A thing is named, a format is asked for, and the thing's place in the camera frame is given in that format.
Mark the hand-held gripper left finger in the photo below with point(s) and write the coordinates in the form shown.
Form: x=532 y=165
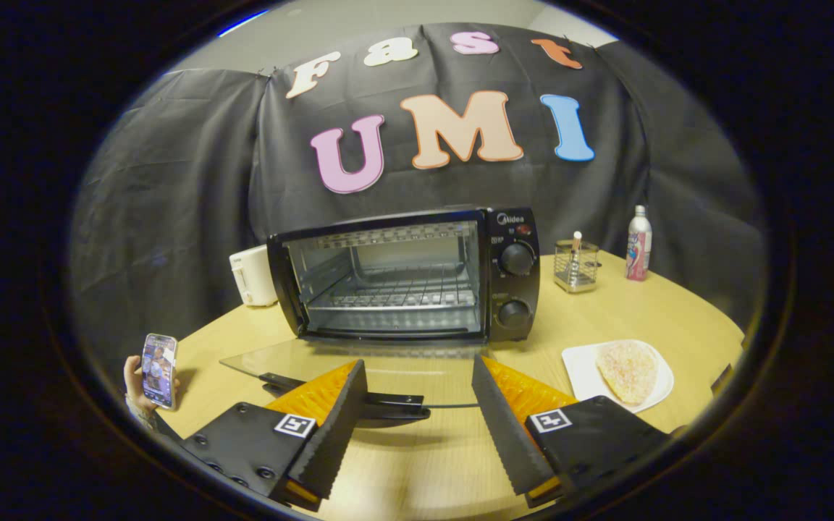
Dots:
x=337 y=427

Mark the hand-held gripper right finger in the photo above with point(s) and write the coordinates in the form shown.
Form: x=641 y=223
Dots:
x=507 y=427

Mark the sugar-coated bread roll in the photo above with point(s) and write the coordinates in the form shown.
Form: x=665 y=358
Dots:
x=627 y=370

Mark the black toaster oven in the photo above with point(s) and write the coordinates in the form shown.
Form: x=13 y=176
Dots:
x=515 y=289

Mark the white bread toaster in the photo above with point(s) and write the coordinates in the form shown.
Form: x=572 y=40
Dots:
x=250 y=278

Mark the white plate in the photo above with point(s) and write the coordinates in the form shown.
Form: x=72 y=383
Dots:
x=580 y=373

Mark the smartphone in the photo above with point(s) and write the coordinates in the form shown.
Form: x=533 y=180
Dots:
x=159 y=370

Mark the white-tipped stick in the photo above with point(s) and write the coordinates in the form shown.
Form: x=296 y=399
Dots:
x=576 y=239

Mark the black block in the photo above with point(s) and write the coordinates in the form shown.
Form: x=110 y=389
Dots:
x=722 y=378

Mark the pink and white bottle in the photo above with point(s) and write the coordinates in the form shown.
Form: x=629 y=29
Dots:
x=638 y=250

